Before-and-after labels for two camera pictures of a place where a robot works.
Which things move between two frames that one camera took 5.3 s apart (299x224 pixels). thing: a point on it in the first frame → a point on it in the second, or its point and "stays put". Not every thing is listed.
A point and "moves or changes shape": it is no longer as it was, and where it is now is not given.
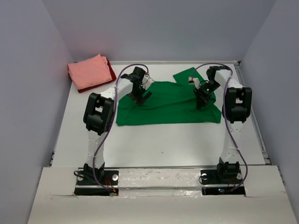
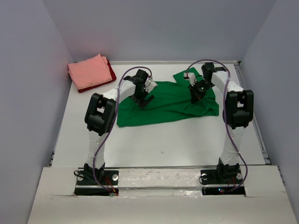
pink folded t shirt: [89, 72] stays put
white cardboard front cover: [160, 196] stays put
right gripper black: [201, 99] → [195, 96]
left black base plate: [110, 178] stays put
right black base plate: [210, 177] stays put
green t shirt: [170, 102] moves or changes shape
